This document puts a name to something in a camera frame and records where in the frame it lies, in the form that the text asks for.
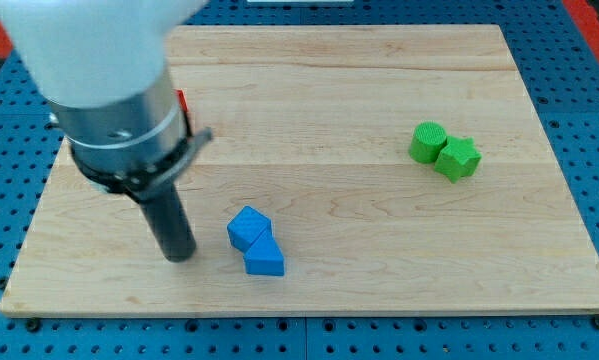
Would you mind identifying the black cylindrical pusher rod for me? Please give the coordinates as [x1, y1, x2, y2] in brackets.
[139, 183, 196, 263]

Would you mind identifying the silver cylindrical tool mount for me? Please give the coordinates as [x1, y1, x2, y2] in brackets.
[49, 69, 213, 202]

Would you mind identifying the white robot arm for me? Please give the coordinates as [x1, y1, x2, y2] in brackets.
[0, 0, 212, 262]

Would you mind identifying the blue triangle block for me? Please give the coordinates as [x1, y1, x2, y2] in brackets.
[243, 230, 285, 276]

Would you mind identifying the blue cube block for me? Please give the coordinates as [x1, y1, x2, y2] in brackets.
[227, 206, 272, 253]

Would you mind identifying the wooden board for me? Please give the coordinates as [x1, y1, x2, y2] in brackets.
[0, 25, 599, 318]

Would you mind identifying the green cylinder block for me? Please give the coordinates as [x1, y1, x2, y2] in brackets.
[408, 122, 447, 164]

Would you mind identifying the green star block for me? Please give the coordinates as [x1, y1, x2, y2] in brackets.
[433, 136, 482, 183]

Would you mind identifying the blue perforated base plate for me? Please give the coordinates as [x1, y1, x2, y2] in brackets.
[0, 0, 599, 359]

